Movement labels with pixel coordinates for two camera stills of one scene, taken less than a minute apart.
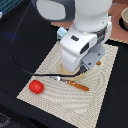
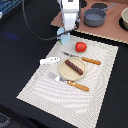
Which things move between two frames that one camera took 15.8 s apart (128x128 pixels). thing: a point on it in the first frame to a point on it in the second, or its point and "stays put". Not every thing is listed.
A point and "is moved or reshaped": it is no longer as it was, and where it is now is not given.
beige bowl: (123, 20) stays put
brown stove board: (114, 13) stays put
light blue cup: (60, 33) stays put
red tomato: (36, 86) is moved or reshaped
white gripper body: (84, 49) to (70, 13)
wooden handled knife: (69, 82) stays put
